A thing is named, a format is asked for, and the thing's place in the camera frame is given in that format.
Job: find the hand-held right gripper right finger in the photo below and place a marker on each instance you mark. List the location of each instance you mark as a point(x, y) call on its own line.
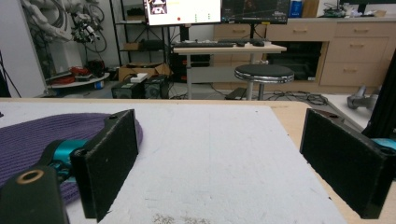
point(345, 165)

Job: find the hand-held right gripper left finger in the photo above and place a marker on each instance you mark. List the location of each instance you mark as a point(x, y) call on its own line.
point(106, 161)

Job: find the purple knitted beanie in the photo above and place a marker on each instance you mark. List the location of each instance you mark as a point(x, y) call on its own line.
point(34, 140)

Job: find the grey handheld device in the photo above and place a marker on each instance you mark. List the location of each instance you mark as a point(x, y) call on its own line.
point(362, 99)

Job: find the black stand leg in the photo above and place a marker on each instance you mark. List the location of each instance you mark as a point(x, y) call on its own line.
point(382, 99)

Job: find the black equipment case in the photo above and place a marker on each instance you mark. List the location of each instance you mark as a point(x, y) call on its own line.
point(140, 87)

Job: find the round white platform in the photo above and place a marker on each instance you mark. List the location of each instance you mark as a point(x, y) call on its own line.
point(77, 81)

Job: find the white foam mat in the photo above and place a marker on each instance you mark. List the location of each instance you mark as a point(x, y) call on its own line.
point(199, 161)

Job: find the open cardboard box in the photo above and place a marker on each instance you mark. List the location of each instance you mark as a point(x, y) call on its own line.
point(144, 70)

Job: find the light wooden drawer cabinet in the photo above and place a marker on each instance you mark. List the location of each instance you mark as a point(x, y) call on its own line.
point(339, 53)

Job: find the round black stool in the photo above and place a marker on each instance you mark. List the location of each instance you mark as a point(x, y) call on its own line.
point(264, 74)

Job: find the black metal shelf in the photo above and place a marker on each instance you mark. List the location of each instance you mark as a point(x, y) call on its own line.
point(137, 31)

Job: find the black computer mouse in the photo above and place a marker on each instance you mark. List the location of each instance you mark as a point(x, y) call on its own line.
point(258, 43)

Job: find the black keyboard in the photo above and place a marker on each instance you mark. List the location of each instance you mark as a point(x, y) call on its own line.
point(204, 44)

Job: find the light wooden desk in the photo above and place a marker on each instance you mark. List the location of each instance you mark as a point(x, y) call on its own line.
point(229, 49)

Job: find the white-screen monitor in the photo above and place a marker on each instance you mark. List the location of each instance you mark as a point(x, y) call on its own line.
point(183, 11)

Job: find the dark-screen monitor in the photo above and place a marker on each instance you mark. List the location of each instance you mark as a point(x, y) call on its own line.
point(255, 11)

